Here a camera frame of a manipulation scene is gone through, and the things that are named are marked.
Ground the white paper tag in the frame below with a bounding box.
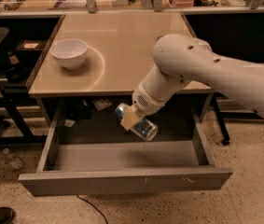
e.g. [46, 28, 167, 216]
[93, 98, 112, 111]

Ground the blue silver redbull can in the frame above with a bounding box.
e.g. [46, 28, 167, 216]
[115, 103, 158, 141]

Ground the black floor cable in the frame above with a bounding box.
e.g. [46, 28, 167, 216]
[76, 194, 109, 224]

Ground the white ceramic bowl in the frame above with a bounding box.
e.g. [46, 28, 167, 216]
[50, 39, 89, 69]

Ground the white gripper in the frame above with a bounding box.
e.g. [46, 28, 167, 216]
[120, 84, 165, 130]

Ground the grey open top drawer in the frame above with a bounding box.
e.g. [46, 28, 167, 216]
[19, 104, 232, 196]

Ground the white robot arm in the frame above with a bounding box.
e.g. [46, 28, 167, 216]
[121, 34, 264, 130]

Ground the beige top desk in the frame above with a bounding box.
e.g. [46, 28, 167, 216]
[25, 10, 231, 147]

